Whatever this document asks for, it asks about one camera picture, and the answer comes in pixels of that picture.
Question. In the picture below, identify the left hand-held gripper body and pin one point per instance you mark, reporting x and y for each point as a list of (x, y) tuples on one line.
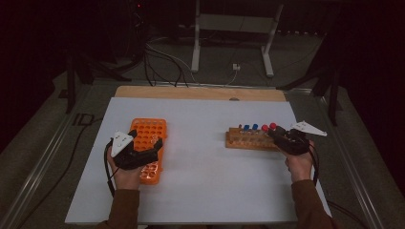
[(133, 159)]

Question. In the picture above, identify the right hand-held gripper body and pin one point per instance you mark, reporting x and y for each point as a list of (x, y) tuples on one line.
[(296, 143)]

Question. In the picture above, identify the clear test tube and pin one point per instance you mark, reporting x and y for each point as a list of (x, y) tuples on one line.
[(154, 139), (240, 126)]

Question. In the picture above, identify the red-capped test tube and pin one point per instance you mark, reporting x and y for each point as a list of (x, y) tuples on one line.
[(272, 126), (265, 128)]

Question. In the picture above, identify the orange plastic tube rack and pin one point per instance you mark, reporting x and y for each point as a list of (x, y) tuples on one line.
[(149, 125)]

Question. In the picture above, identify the blue-capped test tube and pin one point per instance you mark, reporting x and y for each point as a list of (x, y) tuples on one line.
[(246, 128), (254, 126)]

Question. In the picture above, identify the wooden tube rack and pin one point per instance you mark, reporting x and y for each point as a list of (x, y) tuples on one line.
[(245, 143)]

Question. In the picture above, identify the person's left hand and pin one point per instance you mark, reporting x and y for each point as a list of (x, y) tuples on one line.
[(127, 179)]

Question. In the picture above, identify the person's right hand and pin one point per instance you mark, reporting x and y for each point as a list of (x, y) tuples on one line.
[(299, 168)]

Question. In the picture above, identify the black tripod stand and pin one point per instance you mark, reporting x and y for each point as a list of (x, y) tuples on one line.
[(69, 89), (333, 101)]

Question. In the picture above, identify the power strip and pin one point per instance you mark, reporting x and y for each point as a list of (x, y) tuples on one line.
[(302, 32)]

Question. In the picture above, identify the white metal stand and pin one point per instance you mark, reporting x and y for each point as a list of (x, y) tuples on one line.
[(235, 24)]

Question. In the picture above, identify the dark equipment with red light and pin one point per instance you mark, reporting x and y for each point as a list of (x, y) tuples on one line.
[(138, 19)]

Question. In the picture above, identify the white wall plug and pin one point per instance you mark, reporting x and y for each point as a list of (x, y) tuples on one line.
[(236, 66)]

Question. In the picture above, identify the metal floor rail frame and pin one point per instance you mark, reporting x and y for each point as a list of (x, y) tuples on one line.
[(361, 191)]

